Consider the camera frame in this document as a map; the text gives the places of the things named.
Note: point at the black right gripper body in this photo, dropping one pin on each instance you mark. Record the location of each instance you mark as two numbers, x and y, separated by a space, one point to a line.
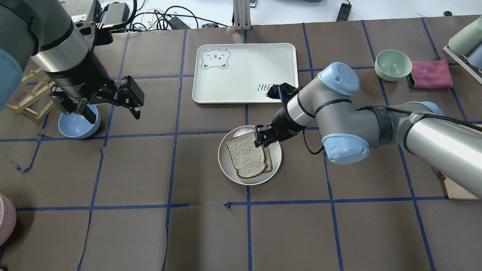
279 122

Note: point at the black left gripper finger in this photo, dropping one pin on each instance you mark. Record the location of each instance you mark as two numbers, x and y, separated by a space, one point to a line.
88 112
135 111

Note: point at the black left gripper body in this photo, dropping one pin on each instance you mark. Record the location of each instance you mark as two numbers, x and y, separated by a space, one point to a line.
76 82

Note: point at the bread slice with crust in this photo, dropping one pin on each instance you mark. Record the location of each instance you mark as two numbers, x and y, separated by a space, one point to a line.
248 160

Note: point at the round white plate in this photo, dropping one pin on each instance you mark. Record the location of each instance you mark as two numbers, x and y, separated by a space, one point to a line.
228 169

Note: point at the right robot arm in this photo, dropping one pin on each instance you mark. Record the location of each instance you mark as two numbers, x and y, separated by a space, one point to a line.
451 146

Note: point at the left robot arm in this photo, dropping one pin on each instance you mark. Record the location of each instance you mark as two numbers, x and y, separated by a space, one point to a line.
43 31

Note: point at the bread slice on plate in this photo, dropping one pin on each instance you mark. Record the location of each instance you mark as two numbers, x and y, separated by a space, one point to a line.
268 160

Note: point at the light blue bowl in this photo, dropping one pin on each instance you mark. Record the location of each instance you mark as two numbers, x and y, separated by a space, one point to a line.
77 127

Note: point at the fried egg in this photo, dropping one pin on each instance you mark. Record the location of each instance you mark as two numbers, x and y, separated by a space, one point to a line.
242 131

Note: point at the wooden cup rack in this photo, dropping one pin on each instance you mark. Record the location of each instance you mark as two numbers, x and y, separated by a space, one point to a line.
36 104

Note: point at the cream bear serving tray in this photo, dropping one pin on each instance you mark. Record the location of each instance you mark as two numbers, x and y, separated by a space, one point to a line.
242 73

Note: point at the light green bowl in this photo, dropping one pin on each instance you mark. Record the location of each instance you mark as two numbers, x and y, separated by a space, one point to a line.
392 65

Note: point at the black power adapter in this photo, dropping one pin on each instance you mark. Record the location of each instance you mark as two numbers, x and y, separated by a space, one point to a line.
344 12

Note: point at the pink bowl with ice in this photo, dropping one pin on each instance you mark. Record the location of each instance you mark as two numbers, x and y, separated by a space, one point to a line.
8 218

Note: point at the pink folded cloth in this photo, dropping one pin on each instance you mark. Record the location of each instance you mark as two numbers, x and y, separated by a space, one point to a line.
430 75

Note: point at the wooden cutting board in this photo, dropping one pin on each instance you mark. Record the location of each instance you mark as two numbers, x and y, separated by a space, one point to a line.
455 191

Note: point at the blue cup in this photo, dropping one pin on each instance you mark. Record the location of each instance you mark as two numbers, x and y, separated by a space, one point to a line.
475 58

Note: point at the green cup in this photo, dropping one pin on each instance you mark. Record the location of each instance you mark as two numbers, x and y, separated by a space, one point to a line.
466 40

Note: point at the aluminium frame post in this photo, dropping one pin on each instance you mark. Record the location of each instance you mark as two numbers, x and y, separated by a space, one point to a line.
242 15

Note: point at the white wire cup rack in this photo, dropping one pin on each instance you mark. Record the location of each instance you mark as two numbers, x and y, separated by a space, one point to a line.
463 62

